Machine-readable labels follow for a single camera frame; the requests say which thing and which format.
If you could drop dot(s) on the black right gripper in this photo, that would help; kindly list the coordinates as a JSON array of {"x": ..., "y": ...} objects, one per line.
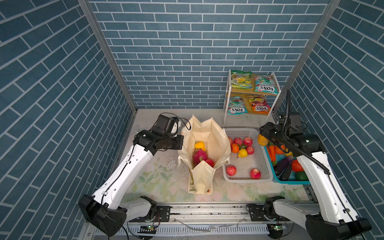
[{"x": 267, "y": 126}]

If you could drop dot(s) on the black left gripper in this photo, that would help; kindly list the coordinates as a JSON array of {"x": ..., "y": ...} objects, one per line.
[{"x": 180, "y": 141}]

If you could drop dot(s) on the orange Fox's candy bag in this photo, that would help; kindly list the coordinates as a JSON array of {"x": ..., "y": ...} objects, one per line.
[{"x": 259, "y": 104}]

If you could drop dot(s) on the yellow mango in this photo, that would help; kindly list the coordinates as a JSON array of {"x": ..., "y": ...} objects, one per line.
[{"x": 200, "y": 145}]

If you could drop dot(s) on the pink dragon fruit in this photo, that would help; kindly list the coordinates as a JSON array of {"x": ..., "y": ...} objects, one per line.
[{"x": 199, "y": 156}]

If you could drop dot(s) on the red tomato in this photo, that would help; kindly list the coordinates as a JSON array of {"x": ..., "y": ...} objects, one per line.
[{"x": 296, "y": 166}]

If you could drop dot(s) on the purple eggplant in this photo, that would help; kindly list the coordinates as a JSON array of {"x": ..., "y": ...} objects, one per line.
[{"x": 281, "y": 165}]

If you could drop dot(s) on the teal Fox's candy bag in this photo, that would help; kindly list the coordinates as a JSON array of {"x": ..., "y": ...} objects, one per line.
[{"x": 265, "y": 84}]

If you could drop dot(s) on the red apple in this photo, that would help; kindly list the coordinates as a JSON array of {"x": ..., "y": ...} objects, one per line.
[
  {"x": 230, "y": 140},
  {"x": 210, "y": 162},
  {"x": 247, "y": 141},
  {"x": 255, "y": 174},
  {"x": 238, "y": 141},
  {"x": 231, "y": 170},
  {"x": 250, "y": 150}
]

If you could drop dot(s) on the cream canvas grocery bag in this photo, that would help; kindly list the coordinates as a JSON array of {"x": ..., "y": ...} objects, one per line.
[{"x": 206, "y": 147}]

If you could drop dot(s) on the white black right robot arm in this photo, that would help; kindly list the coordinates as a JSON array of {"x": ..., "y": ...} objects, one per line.
[{"x": 335, "y": 219}]

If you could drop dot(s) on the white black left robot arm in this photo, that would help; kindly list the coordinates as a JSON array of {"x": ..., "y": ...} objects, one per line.
[{"x": 103, "y": 208}]

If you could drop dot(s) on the green Fox's candy bag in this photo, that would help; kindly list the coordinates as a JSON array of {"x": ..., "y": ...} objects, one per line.
[{"x": 236, "y": 106}]

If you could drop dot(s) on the green yellow candy bag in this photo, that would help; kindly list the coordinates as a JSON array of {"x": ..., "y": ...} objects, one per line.
[{"x": 241, "y": 79}]

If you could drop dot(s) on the orange pumpkin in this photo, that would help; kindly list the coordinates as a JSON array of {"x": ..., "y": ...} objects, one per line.
[{"x": 280, "y": 150}]

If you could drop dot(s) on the orange carrot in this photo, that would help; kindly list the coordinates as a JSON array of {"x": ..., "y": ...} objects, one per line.
[{"x": 272, "y": 153}]

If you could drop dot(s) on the white wooden two-tier shelf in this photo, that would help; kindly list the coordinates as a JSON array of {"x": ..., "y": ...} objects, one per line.
[{"x": 243, "y": 93}]

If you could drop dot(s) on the white plastic basket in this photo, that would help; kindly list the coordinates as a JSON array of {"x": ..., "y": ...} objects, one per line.
[{"x": 258, "y": 160}]

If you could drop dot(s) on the green avocado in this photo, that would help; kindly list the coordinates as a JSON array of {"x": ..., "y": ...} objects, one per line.
[{"x": 301, "y": 176}]

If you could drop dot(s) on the yellow lemon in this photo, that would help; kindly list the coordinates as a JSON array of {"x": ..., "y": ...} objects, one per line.
[{"x": 242, "y": 153}]

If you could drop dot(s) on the teal plastic basket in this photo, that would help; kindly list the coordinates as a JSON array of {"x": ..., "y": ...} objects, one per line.
[{"x": 292, "y": 180}]

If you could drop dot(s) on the small orange tangerine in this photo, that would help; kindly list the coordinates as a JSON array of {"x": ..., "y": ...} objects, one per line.
[{"x": 235, "y": 148}]

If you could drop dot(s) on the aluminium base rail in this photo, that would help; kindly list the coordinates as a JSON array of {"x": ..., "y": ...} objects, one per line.
[{"x": 211, "y": 221}]

